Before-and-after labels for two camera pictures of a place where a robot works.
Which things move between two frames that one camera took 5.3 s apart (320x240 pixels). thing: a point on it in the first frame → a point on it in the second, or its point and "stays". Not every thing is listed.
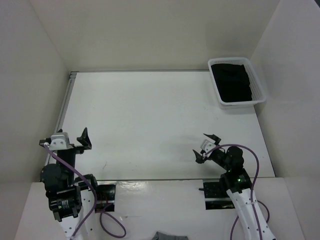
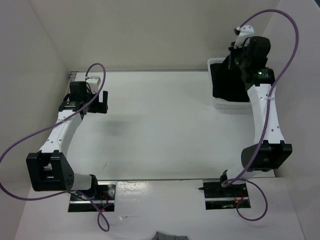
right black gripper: (199, 158) → (231, 65)
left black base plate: (105, 198) stays
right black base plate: (216, 197) stays
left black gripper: (84, 139) → (100, 107)
